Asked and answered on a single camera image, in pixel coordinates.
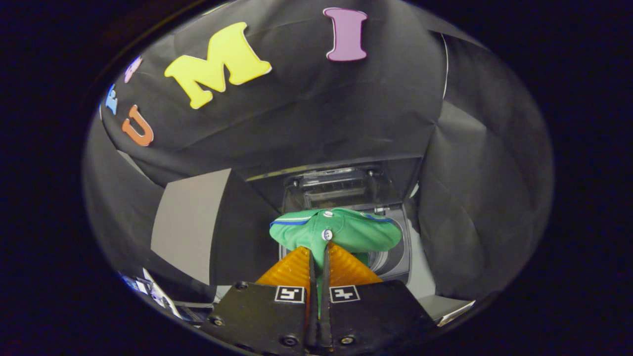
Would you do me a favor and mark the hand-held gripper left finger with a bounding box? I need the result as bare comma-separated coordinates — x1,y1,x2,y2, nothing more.
200,246,317,354

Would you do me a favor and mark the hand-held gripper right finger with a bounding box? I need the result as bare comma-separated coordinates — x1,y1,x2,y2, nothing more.
319,242,438,354

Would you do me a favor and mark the green polo shirt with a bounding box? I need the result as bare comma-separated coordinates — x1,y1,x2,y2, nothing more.
270,208,402,317

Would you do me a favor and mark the grey washing machine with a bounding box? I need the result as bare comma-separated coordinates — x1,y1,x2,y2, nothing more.
277,203,413,285

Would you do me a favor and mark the dark washing machine lid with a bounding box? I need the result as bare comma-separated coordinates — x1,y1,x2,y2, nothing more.
246,156,424,214

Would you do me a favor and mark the white board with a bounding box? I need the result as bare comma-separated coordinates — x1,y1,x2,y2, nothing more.
142,268,183,319

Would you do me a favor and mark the black backdrop cloth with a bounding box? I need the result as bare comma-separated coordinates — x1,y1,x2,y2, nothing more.
82,0,554,302

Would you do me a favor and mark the white cable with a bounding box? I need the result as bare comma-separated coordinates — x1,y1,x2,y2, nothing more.
442,34,449,99

